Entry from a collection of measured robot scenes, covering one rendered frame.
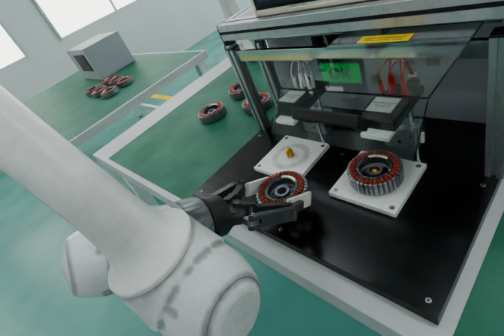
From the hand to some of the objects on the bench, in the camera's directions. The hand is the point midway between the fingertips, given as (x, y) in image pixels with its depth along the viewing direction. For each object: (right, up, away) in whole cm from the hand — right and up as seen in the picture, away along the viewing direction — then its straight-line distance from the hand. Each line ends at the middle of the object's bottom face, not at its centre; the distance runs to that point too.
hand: (282, 192), depth 69 cm
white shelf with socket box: (-11, +54, +102) cm, 116 cm away
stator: (+20, +3, +1) cm, 21 cm away
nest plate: (+21, +2, +2) cm, 21 cm away
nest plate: (+4, +6, +19) cm, 20 cm away
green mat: (-16, +28, +68) cm, 75 cm away
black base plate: (+14, +3, +12) cm, 19 cm away
